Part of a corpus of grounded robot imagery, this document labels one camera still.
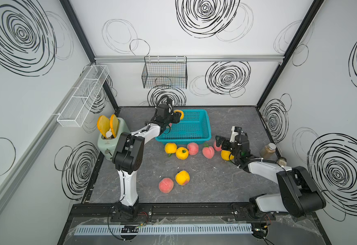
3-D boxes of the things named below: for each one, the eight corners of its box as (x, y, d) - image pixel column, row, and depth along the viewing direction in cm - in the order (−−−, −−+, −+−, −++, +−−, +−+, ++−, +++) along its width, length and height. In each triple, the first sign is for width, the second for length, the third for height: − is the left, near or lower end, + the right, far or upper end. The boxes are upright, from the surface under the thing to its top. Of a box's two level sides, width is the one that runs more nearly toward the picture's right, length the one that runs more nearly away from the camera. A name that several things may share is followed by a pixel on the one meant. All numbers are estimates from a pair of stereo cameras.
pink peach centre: (190, 156, 93) (190, 152, 90) (187, 146, 97) (187, 143, 94) (199, 153, 94) (199, 150, 91) (195, 144, 98) (196, 141, 95)
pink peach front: (158, 189, 82) (156, 185, 78) (165, 178, 86) (164, 175, 81) (167, 196, 80) (166, 193, 76) (174, 185, 84) (174, 181, 79)
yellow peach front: (181, 188, 83) (181, 185, 79) (174, 179, 86) (174, 175, 82) (190, 180, 86) (191, 176, 81) (183, 171, 89) (183, 167, 85)
